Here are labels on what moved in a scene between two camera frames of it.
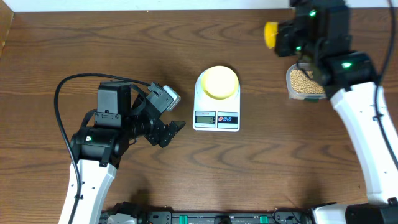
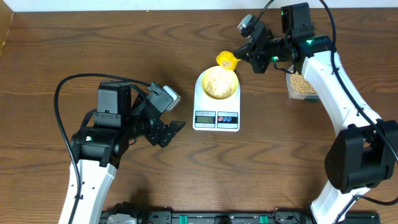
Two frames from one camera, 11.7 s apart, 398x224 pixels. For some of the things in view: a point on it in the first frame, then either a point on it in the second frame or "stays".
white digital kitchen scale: x=213 y=114 stays
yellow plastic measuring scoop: x=271 y=31 -> x=227 y=60
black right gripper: x=285 y=31 -> x=252 y=57
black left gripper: x=168 y=132 stays
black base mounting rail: x=150 y=216 stays
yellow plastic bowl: x=220 y=82 stays
